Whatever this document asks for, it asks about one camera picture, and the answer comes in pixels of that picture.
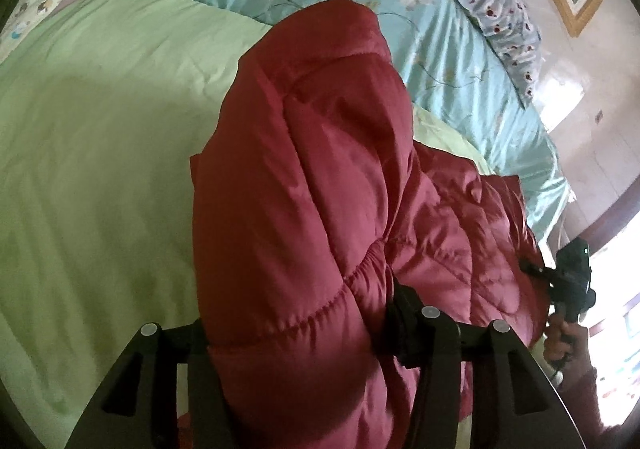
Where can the grey patterned pillow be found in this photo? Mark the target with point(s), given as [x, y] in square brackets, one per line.
[513, 36]

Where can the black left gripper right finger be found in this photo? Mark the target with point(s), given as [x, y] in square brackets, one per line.
[424, 338]

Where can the red quilted padded coat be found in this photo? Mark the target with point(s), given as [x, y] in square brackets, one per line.
[311, 200]

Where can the red sleeved right forearm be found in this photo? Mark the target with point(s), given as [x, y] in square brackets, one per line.
[578, 391]

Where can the light green bed quilt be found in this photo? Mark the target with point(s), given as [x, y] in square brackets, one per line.
[103, 106]

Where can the person's right hand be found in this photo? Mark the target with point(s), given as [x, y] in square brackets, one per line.
[567, 342]

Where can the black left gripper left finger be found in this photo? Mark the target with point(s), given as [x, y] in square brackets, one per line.
[192, 351]

